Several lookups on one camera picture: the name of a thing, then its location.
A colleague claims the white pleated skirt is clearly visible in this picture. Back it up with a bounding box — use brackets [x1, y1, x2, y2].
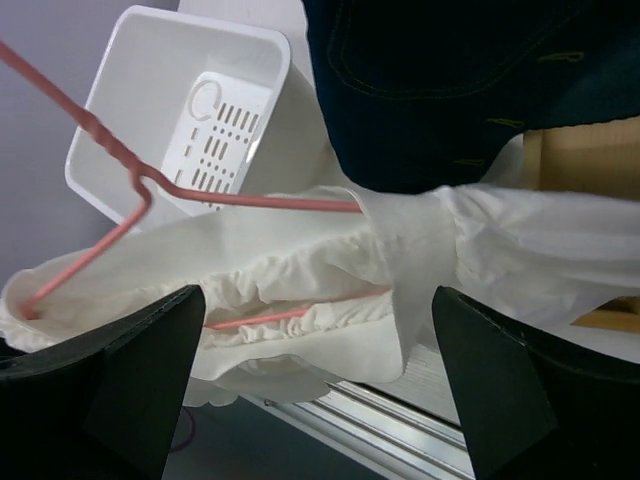
[1, 182, 639, 407]

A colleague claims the dark blue denim skirt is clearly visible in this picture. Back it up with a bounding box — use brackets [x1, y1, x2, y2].
[303, 0, 639, 194]

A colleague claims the white plastic basket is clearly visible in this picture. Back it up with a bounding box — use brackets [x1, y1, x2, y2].
[64, 4, 326, 234]

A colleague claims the wooden clothes rack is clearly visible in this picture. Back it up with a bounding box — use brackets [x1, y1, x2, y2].
[522, 115, 640, 331]

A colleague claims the pink wire hanger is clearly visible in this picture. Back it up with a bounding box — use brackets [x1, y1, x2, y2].
[1, 43, 362, 320]

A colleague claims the aluminium mounting rail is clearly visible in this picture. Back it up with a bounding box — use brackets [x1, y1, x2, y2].
[245, 384, 474, 479]

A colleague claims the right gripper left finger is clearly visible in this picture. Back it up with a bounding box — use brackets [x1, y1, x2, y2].
[1, 286, 205, 479]

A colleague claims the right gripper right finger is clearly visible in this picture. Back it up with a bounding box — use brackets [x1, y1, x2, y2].
[432, 287, 639, 479]

